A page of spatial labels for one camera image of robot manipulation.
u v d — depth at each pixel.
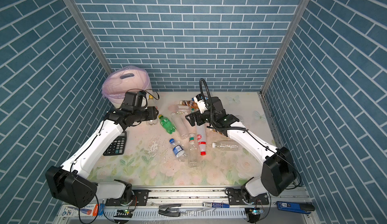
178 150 0.85
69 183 0.38
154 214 0.70
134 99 0.58
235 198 0.74
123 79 0.95
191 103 1.08
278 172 0.42
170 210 0.69
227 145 0.91
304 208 0.69
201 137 0.91
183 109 1.08
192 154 0.88
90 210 0.70
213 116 0.60
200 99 0.69
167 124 0.97
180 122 1.02
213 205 0.71
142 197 0.74
